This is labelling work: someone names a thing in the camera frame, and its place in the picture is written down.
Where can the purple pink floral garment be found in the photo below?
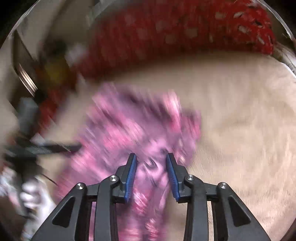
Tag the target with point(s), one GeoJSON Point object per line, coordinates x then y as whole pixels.
{"type": "Point", "coordinates": [124, 120]}

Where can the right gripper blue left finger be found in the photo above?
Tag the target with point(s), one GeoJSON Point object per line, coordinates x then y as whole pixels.
{"type": "Point", "coordinates": [126, 175]}

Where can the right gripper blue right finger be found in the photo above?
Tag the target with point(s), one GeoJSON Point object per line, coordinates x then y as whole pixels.
{"type": "Point", "coordinates": [177, 174]}

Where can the red patterned blanket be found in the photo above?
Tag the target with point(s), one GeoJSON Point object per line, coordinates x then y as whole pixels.
{"type": "Point", "coordinates": [151, 29]}

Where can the yellow cardboard box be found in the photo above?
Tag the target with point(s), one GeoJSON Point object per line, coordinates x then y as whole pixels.
{"type": "Point", "coordinates": [57, 70]}

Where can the left hand white glove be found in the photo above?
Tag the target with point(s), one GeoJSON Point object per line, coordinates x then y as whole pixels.
{"type": "Point", "coordinates": [36, 197]}

